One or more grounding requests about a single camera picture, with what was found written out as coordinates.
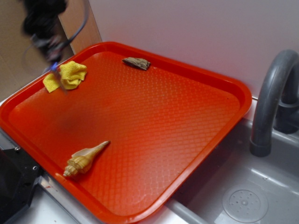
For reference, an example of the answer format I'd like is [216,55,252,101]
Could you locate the grey curved faucet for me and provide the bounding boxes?
[249,49,299,157]

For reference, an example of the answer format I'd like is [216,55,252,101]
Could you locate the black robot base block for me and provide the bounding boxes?
[0,147,42,224]

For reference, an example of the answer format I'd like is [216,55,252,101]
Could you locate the silver keys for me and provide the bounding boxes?
[43,62,67,94]

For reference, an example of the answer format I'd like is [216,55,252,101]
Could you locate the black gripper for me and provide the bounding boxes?
[23,0,67,63]

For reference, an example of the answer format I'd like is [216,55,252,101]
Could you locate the brown wood piece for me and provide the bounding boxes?
[122,57,151,71]

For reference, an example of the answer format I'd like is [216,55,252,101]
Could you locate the wooden board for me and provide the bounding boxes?
[59,0,102,54]

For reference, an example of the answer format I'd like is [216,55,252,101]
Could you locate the sink drain cover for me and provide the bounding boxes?
[222,184,269,224]

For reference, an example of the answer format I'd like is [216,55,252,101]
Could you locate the red plastic tray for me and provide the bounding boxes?
[0,42,252,224]

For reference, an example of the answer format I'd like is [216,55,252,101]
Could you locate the grey toy sink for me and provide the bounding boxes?
[167,119,299,224]

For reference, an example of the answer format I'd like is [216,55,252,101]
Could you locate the tan spiral seashell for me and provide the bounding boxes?
[63,140,110,177]

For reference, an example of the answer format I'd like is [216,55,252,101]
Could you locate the black cable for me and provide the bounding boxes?
[61,0,91,49]

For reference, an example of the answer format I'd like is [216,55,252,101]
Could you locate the yellow cloth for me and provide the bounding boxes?
[43,60,88,93]

